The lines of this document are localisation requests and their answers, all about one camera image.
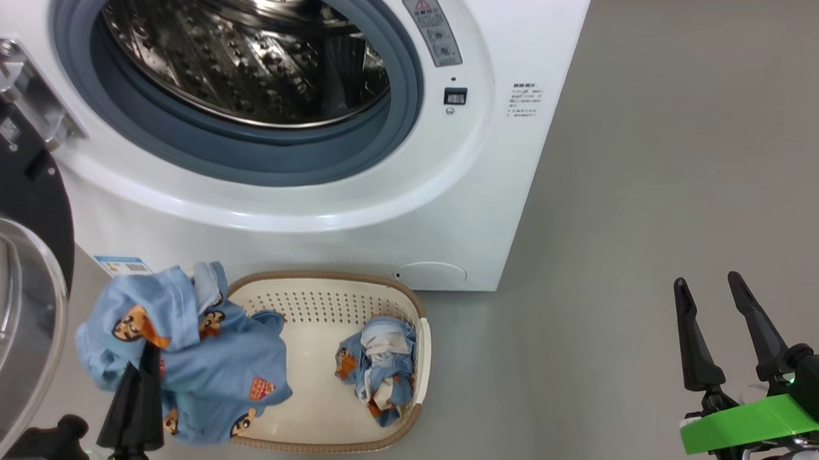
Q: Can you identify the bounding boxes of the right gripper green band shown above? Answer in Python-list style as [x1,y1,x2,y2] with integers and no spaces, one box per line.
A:
[667,269,819,460]

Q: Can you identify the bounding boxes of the large blue cartoon-print garment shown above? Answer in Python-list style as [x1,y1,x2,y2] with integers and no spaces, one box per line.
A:
[71,257,298,450]

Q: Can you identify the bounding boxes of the black round glass washer door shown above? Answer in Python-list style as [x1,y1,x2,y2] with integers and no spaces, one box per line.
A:
[0,73,82,460]

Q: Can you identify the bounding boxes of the small blue and white garment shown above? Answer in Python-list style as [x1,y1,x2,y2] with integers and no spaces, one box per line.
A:
[332,314,419,429]

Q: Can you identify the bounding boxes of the cream perforated laundry basket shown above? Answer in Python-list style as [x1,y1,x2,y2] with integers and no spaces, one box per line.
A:
[218,268,434,457]

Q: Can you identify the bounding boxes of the white front-load washing machine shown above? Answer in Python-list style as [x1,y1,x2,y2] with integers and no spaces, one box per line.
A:
[0,0,593,296]

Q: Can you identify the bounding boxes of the grey rubber door gasket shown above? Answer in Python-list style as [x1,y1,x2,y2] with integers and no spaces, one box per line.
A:
[46,0,428,193]

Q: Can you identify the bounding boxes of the metal door hinge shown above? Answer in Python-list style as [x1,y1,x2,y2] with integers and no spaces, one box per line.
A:
[0,37,90,152]

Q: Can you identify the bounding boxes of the blue energy label sticker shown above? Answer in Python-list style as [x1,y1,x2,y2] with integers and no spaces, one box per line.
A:
[93,255,156,280]

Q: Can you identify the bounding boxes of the round white filter cover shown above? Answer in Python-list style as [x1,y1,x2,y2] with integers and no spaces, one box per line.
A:
[392,260,468,292]

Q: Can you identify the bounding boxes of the steel washer drum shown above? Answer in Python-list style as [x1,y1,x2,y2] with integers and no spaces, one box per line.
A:
[97,0,394,131]

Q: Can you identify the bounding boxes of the grey warning sticker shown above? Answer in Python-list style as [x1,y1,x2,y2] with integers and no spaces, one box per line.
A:
[400,0,465,69]

